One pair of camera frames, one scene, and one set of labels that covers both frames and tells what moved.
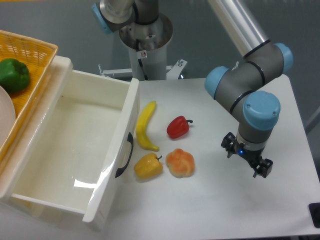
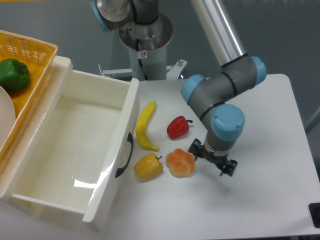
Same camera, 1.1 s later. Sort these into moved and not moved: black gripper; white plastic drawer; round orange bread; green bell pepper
Moved: black gripper
Not moved: round orange bread; green bell pepper; white plastic drawer
